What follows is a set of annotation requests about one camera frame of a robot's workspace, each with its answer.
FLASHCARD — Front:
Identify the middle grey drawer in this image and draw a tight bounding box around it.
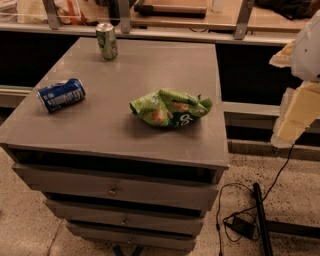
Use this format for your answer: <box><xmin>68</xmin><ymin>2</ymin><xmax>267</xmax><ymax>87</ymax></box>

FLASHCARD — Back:
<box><xmin>45</xmin><ymin>200</ymin><xmax>203</xmax><ymax>237</ymax></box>

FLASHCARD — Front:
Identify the bottom grey drawer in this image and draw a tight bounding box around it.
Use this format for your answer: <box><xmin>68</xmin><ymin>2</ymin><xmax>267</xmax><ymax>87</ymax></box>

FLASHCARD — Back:
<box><xmin>66</xmin><ymin>222</ymin><xmax>196</xmax><ymax>251</ymax></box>

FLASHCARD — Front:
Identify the green rice chip bag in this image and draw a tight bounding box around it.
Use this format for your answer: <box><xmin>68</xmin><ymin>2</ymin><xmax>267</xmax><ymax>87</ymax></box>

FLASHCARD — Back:
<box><xmin>129</xmin><ymin>89</ymin><xmax>213</xmax><ymax>128</ymax></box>

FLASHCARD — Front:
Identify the blue pepsi can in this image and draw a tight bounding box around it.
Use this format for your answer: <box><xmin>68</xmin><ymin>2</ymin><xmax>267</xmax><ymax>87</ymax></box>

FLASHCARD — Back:
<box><xmin>37</xmin><ymin>78</ymin><xmax>86</xmax><ymax>113</ymax></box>

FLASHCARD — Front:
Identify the grey drawer cabinet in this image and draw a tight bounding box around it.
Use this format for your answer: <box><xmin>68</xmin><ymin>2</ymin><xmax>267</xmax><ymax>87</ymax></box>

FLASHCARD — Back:
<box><xmin>1</xmin><ymin>38</ymin><xmax>229</xmax><ymax>240</ymax></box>

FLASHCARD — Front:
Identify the black power adapter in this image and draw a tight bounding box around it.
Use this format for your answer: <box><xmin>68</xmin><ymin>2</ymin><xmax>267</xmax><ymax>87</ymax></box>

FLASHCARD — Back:
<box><xmin>231</xmin><ymin>217</ymin><xmax>255</xmax><ymax>239</ymax></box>

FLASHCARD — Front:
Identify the black power cable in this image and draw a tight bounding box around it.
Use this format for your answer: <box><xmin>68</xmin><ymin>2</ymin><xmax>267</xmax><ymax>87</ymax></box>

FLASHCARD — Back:
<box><xmin>215</xmin><ymin>143</ymin><xmax>296</xmax><ymax>256</ymax></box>

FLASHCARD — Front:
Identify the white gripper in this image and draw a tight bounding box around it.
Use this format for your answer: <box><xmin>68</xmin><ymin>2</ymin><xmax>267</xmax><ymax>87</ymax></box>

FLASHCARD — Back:
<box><xmin>269</xmin><ymin>10</ymin><xmax>320</xmax><ymax>148</ymax></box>

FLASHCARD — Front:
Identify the green soda can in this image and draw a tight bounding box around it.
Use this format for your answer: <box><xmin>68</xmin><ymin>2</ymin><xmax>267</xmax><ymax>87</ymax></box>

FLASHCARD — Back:
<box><xmin>96</xmin><ymin>23</ymin><xmax>118</xmax><ymax>60</ymax></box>

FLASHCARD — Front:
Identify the grey drawer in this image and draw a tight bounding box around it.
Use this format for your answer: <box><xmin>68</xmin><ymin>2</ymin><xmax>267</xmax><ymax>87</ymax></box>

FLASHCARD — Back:
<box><xmin>13</xmin><ymin>164</ymin><xmax>217</xmax><ymax>211</ymax></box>
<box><xmin>45</xmin><ymin>200</ymin><xmax>203</xmax><ymax>237</ymax></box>
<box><xmin>66</xmin><ymin>222</ymin><xmax>196</xmax><ymax>251</ymax></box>

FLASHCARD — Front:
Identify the top grey drawer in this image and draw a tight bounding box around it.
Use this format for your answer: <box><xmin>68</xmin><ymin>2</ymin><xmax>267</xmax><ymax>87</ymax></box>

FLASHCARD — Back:
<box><xmin>13</xmin><ymin>164</ymin><xmax>217</xmax><ymax>211</ymax></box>

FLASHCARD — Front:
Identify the black floor bar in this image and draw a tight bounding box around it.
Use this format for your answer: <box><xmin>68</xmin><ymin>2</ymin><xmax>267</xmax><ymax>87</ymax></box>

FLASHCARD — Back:
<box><xmin>253</xmin><ymin>183</ymin><xmax>273</xmax><ymax>256</ymax></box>

